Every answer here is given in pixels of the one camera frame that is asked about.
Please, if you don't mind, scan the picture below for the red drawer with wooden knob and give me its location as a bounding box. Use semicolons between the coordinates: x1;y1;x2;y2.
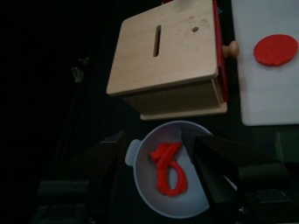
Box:
211;0;239;103

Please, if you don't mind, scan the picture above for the red dough disc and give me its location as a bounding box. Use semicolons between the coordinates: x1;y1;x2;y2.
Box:
252;33;299;67

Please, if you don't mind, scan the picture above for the grey-blue bowl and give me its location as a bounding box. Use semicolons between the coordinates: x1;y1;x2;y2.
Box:
124;120;239;220

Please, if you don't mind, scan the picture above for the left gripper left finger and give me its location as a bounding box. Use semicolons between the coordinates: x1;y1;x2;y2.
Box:
34;130;127;224

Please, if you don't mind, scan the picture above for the wooden box with slot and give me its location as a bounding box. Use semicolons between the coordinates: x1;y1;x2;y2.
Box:
106;0;230;122

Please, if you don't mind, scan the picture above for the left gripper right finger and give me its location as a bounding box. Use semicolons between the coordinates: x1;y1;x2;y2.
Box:
180;125;299;224

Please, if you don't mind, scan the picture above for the white cutting board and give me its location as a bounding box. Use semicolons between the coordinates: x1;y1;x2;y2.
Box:
230;0;299;127

